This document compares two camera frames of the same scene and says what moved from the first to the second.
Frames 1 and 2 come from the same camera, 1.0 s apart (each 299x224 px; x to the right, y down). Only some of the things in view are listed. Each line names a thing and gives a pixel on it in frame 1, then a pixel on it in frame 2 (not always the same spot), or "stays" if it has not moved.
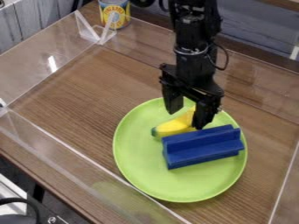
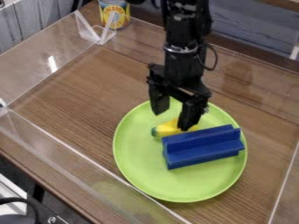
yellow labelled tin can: x=117 y=13 stays
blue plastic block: x=201 y=146 stays
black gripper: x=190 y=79 → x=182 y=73
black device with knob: x=55 y=211 stays
